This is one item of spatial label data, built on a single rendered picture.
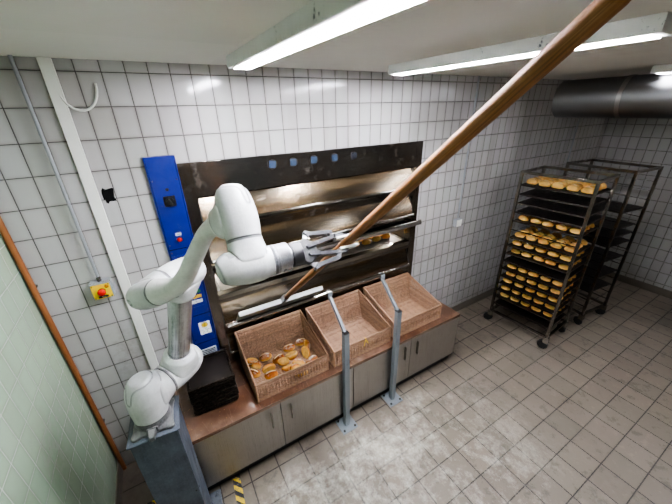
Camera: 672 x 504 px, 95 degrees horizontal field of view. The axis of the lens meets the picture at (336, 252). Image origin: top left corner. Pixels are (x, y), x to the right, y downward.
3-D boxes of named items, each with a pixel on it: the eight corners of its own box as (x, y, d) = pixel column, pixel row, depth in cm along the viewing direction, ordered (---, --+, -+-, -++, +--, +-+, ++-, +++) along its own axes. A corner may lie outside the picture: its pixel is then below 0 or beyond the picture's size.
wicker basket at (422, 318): (361, 311, 299) (361, 286, 287) (405, 294, 324) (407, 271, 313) (394, 340, 260) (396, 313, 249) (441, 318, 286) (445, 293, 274)
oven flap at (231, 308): (225, 325, 229) (219, 300, 227) (406, 264, 311) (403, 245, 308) (226, 326, 225) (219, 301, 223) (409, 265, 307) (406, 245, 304)
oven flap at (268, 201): (204, 226, 196) (196, 195, 194) (413, 188, 278) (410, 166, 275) (204, 226, 192) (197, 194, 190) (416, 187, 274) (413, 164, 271)
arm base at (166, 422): (130, 452, 137) (126, 443, 135) (134, 412, 155) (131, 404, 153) (175, 434, 144) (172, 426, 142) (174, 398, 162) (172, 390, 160)
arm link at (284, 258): (273, 278, 95) (291, 273, 98) (279, 270, 87) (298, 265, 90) (264, 251, 97) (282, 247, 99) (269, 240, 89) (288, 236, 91)
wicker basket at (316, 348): (238, 359, 245) (232, 331, 233) (302, 334, 270) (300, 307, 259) (257, 404, 206) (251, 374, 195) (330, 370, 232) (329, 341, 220)
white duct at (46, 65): (168, 415, 232) (36, 57, 135) (175, 412, 234) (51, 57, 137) (168, 417, 231) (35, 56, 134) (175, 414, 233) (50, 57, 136)
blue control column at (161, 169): (186, 309, 407) (139, 136, 316) (199, 306, 414) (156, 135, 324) (216, 426, 255) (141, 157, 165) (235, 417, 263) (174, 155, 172)
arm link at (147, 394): (124, 420, 145) (108, 386, 136) (157, 390, 160) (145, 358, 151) (148, 432, 139) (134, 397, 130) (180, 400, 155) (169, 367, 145)
